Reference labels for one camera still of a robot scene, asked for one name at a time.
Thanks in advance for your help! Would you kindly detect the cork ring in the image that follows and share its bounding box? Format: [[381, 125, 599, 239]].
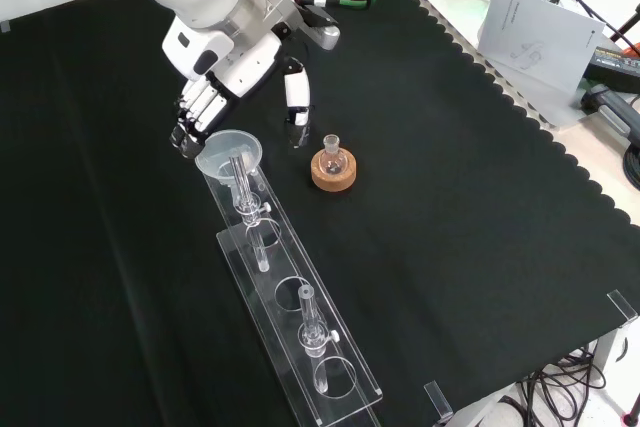
[[310, 149, 359, 194]]

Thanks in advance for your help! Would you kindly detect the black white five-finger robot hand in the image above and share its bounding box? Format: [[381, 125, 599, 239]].
[[162, 20, 314, 161]]

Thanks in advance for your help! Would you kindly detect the grey bench leg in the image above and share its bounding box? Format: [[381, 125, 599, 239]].
[[593, 324, 632, 388]]

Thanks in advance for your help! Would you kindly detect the grey black clamp handle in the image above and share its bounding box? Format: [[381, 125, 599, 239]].
[[580, 84, 640, 148]]

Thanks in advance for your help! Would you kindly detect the clear acrylic funnel stand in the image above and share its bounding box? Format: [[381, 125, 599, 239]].
[[199, 146, 384, 423]]

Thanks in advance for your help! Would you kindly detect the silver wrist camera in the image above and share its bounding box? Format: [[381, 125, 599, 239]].
[[279, 0, 342, 52]]

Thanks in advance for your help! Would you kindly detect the black power adapter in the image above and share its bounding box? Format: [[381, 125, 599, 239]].
[[585, 45, 640, 94]]

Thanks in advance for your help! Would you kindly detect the black tripod leg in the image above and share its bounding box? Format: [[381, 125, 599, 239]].
[[608, 4, 640, 44]]

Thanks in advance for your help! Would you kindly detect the black bench cloth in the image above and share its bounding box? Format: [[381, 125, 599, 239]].
[[0, 0, 640, 427]]

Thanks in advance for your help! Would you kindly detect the black cable bundle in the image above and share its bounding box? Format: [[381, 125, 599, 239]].
[[514, 346, 609, 427]]

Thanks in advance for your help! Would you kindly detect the clear cloth clip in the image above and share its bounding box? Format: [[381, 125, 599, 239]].
[[423, 380, 454, 423], [606, 289, 640, 324]]

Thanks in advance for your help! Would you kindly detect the small glass round-bottom flask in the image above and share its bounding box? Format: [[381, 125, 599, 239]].
[[314, 134, 350, 178]]

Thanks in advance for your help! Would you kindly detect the clear plastic funnel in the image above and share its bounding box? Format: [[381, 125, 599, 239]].
[[194, 129, 264, 188]]

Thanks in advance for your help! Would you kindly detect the white printed booklet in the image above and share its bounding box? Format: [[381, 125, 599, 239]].
[[477, 0, 608, 91]]

